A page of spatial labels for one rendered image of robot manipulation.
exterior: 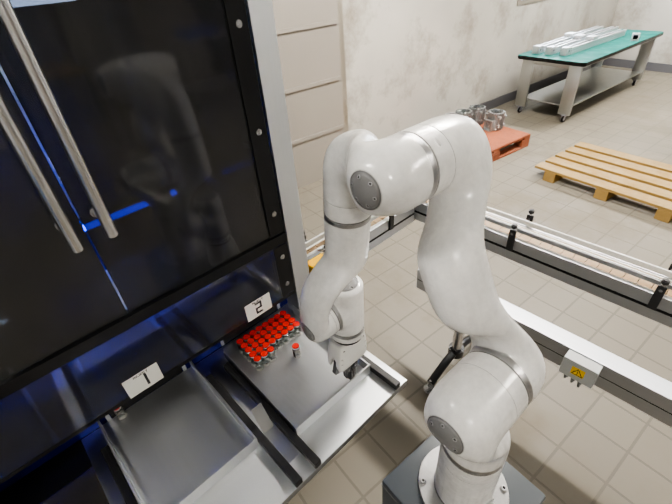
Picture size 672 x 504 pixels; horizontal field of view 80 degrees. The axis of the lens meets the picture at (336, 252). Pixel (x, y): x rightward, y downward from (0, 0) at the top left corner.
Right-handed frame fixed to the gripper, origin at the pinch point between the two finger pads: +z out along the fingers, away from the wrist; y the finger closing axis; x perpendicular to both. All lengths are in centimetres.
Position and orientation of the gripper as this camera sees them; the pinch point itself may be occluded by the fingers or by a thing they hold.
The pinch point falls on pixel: (349, 371)
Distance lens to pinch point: 111.7
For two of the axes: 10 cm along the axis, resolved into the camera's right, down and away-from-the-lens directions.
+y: -7.2, 4.5, -5.3
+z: 0.6, 8.0, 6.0
